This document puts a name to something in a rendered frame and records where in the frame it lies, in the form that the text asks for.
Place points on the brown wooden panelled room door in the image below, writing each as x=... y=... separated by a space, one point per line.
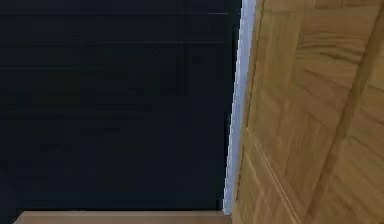
x=310 y=110

